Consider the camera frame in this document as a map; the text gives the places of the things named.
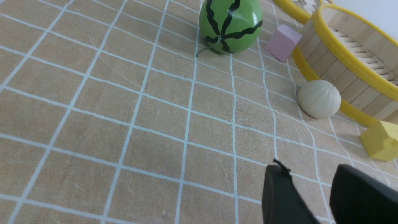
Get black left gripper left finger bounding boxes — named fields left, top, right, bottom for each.
left=262, top=159, right=320, bottom=224

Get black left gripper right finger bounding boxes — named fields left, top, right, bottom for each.
left=329, top=164, right=398, bottom=224

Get white toy bun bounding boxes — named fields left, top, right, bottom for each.
left=298, top=79, right=341, bottom=119

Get bamboo steamer tray yellow rim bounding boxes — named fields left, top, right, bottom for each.
left=292, top=4, right=398, bottom=126

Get woven bamboo steamer lid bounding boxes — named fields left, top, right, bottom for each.
left=273, top=0, right=334, bottom=24

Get yellow wooden block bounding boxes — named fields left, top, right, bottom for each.
left=359, top=121, right=398, bottom=161

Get pink wooden cube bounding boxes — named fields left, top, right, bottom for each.
left=265, top=24, right=302, bottom=63

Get green toy watermelon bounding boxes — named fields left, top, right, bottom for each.
left=199, top=0, right=263, bottom=54

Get beige grid tablecloth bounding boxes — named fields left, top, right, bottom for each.
left=0, top=0, right=397, bottom=224

